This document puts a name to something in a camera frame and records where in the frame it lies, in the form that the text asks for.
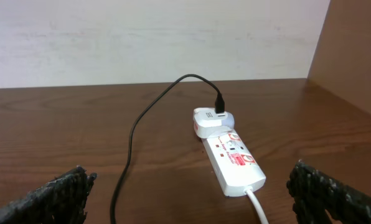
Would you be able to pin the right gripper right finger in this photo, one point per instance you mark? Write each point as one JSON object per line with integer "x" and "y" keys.
{"x": 319, "y": 198}

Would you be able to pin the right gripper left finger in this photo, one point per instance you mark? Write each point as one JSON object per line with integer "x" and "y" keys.
{"x": 60, "y": 201}

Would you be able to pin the white USB charger plug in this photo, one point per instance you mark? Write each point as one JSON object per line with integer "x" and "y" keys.
{"x": 209, "y": 124}

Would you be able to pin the white power strip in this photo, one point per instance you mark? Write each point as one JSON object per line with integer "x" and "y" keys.
{"x": 235, "y": 168}

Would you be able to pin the brown cardboard side panel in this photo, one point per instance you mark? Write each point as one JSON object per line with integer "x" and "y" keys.
{"x": 342, "y": 60}

